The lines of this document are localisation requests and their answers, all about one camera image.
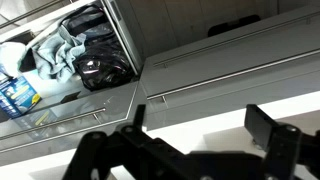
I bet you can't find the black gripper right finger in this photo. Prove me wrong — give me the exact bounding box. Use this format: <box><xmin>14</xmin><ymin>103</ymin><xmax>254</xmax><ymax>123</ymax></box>
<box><xmin>244</xmin><ymin>104</ymin><xmax>320</xmax><ymax>180</ymax></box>

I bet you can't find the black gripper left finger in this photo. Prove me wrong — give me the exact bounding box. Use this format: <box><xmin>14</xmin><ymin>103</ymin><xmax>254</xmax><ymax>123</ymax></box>
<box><xmin>61</xmin><ymin>104</ymin><xmax>188</xmax><ymax>180</ymax></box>

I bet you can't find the white vanity drawer with contents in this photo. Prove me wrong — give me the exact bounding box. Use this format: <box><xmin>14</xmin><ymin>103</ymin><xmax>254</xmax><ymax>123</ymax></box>
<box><xmin>0</xmin><ymin>0</ymin><xmax>145</xmax><ymax>101</ymax></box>

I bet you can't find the white double vanity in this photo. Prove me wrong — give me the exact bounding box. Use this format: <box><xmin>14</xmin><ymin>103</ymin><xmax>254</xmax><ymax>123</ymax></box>
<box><xmin>0</xmin><ymin>0</ymin><xmax>320</xmax><ymax>180</ymax></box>

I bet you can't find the black shiny toiletry bag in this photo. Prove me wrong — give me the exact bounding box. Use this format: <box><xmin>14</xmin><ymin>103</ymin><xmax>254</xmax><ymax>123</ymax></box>
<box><xmin>59</xmin><ymin>4</ymin><xmax>135</xmax><ymax>92</ymax></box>

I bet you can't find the blue-grey towel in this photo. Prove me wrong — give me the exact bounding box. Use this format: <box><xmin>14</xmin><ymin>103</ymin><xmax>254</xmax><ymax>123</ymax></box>
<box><xmin>31</xmin><ymin>31</ymin><xmax>88</xmax><ymax>83</ymax></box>

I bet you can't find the blue cardboard box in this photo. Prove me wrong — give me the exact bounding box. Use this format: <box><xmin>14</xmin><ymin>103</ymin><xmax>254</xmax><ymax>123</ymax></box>
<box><xmin>0</xmin><ymin>74</ymin><xmax>43</xmax><ymax>120</ymax></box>

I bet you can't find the white crumpled plastic bag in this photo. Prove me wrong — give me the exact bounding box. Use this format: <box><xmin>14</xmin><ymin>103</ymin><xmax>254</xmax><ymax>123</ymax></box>
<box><xmin>0</xmin><ymin>41</ymin><xmax>28</xmax><ymax>80</ymax></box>

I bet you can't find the steel bar drawer handle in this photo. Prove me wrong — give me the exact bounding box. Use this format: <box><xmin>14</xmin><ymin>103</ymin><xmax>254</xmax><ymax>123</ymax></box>
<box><xmin>146</xmin><ymin>49</ymin><xmax>320</xmax><ymax>103</ymax></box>
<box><xmin>0</xmin><ymin>0</ymin><xmax>65</xmax><ymax>30</ymax></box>
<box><xmin>0</xmin><ymin>107</ymin><xmax>107</xmax><ymax>141</ymax></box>
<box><xmin>152</xmin><ymin>11</ymin><xmax>320</xmax><ymax>69</ymax></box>

